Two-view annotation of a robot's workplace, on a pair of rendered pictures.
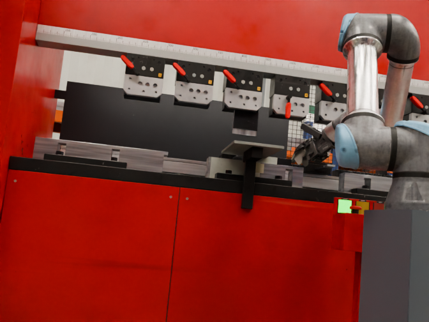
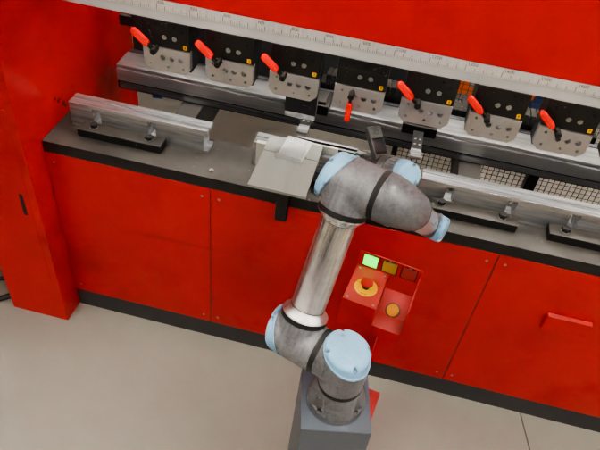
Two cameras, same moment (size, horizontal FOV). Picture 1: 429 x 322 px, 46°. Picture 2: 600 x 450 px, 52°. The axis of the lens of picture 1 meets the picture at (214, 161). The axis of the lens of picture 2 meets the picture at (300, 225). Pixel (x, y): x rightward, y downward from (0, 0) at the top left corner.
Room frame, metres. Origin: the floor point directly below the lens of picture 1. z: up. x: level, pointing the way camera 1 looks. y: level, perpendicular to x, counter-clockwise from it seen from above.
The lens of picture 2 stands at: (0.41, -0.61, 2.20)
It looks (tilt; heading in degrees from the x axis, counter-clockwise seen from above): 44 degrees down; 16
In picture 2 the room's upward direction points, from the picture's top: 8 degrees clockwise
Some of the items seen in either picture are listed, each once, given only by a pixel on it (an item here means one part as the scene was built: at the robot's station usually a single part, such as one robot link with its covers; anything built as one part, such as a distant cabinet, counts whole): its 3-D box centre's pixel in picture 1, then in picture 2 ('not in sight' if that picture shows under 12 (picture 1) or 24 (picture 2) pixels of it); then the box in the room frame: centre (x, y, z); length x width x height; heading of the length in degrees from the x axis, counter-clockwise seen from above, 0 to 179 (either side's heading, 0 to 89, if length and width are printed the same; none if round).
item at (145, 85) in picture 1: (143, 78); (170, 41); (1.94, 0.31, 1.26); 0.15 x 0.09 x 0.17; 98
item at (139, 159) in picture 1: (101, 157); (141, 122); (1.93, 0.43, 0.92); 0.50 x 0.06 x 0.10; 98
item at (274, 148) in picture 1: (250, 149); (287, 165); (1.86, -0.13, 1.00); 0.26 x 0.18 x 0.01; 8
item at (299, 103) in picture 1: (288, 98); (362, 80); (2.03, -0.28, 1.26); 0.15 x 0.09 x 0.17; 98
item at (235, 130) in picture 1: (245, 123); (301, 104); (2.01, -0.11, 1.13); 0.10 x 0.02 x 0.10; 98
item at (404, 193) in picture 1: (415, 193); (337, 388); (1.28, -0.52, 0.82); 0.15 x 0.15 x 0.10
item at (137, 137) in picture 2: (86, 162); (121, 137); (1.86, 0.48, 0.89); 0.30 x 0.05 x 0.03; 98
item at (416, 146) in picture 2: (320, 167); (419, 133); (2.22, -0.47, 1.01); 0.26 x 0.12 x 0.05; 8
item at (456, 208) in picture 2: (388, 195); (470, 213); (2.04, -0.72, 0.89); 0.30 x 0.05 x 0.03; 98
